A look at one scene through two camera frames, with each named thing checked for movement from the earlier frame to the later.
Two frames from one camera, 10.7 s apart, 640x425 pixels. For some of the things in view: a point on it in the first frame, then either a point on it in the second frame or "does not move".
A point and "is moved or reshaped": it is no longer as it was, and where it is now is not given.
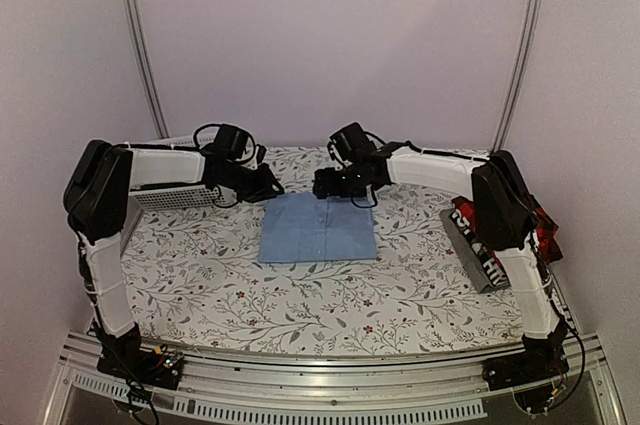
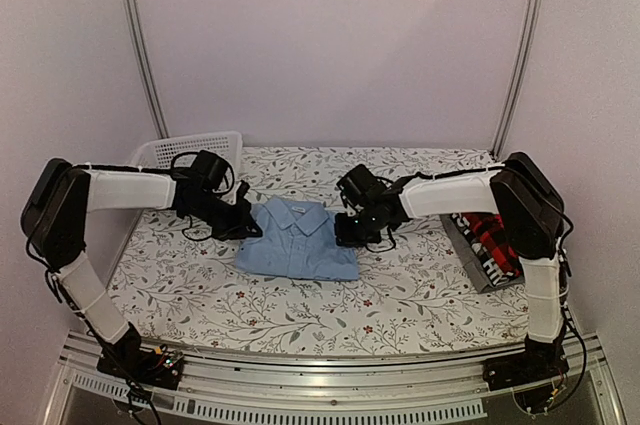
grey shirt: [468, 255] does not move
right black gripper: [326, 185] -> [343, 238]
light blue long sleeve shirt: [300, 227] is moved or reshaped
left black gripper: [265, 190] -> [236, 231]
